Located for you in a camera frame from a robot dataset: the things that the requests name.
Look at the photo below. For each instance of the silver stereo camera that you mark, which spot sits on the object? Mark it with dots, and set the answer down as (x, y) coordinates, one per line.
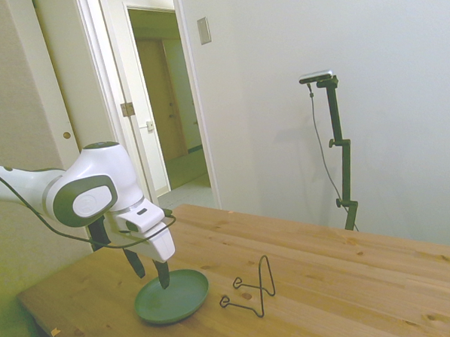
(316, 76)

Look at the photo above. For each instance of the white open door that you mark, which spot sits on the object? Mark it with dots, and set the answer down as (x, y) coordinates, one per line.
(139, 150)

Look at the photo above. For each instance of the brass door hinge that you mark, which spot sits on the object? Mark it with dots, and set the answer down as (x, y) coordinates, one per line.
(127, 109)

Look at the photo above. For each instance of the cream closet door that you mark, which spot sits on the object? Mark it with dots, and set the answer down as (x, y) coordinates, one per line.
(76, 70)

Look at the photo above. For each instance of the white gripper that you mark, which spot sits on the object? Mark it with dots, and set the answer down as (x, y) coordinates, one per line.
(159, 247)

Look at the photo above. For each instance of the brown wooden hallway door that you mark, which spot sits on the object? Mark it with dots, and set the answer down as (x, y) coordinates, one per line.
(157, 104)

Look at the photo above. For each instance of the metal door latch plate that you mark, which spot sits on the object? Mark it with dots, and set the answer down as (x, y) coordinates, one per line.
(150, 125)

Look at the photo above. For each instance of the black articulated camera stand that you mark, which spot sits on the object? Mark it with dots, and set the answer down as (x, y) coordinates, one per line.
(346, 169)

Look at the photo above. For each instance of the green round plate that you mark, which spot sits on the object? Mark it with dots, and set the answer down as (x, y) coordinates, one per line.
(179, 303)

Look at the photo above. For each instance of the wrist-mounted camera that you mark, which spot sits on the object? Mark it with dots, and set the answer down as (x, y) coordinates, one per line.
(97, 233)

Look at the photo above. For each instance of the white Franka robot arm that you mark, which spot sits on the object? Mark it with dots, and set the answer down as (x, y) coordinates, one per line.
(97, 171)

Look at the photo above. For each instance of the brass round door knob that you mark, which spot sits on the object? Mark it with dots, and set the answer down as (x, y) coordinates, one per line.
(67, 135)

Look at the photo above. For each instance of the beige wall switch plate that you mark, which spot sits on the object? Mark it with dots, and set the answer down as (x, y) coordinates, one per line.
(203, 30)

